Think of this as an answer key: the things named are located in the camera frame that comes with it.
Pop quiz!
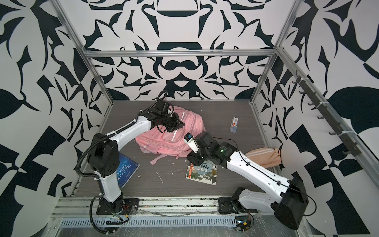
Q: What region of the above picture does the illustrated Chinese story book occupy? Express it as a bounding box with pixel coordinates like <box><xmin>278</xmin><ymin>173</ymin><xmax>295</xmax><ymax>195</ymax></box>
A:
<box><xmin>186</xmin><ymin>161</ymin><xmax>218</xmax><ymax>186</ymax></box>

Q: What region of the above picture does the pink student backpack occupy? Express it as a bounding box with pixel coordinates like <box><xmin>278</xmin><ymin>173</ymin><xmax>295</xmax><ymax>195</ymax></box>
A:
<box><xmin>135</xmin><ymin>106</ymin><xmax>206</xmax><ymax>165</ymax></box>

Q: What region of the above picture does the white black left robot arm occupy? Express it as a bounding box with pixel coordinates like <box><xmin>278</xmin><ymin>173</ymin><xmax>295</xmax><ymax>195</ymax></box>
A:
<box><xmin>75</xmin><ymin>99</ymin><xmax>185</xmax><ymax>214</ymax></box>

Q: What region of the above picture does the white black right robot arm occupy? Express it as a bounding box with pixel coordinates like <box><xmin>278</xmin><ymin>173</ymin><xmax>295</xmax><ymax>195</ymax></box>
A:
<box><xmin>184</xmin><ymin>132</ymin><xmax>309</xmax><ymax>230</ymax></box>

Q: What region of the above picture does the peach pencil pouch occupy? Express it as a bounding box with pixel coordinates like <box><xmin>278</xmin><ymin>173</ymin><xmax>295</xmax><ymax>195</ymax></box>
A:
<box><xmin>245</xmin><ymin>147</ymin><xmax>282</xmax><ymax>168</ymax></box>

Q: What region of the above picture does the blue Little Prince book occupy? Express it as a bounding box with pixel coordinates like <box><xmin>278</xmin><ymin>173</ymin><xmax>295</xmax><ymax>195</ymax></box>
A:
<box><xmin>116</xmin><ymin>153</ymin><xmax>140</xmax><ymax>188</ymax></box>

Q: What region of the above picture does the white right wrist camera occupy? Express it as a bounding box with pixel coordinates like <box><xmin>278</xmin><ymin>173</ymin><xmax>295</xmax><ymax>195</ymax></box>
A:
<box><xmin>184</xmin><ymin>132</ymin><xmax>199</xmax><ymax>154</ymax></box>

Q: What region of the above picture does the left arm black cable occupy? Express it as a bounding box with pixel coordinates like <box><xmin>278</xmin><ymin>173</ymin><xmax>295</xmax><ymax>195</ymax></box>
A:
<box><xmin>88</xmin><ymin>194</ymin><xmax>129</xmax><ymax>235</ymax></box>

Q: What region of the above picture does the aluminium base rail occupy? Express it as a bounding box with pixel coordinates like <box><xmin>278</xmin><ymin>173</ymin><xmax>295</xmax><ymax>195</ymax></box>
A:
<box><xmin>48</xmin><ymin>196</ymin><xmax>274</xmax><ymax>232</ymax></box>

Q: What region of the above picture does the black wall hook rail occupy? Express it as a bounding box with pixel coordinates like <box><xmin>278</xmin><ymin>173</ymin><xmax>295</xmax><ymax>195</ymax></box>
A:
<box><xmin>293</xmin><ymin>72</ymin><xmax>362</xmax><ymax>157</ymax></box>

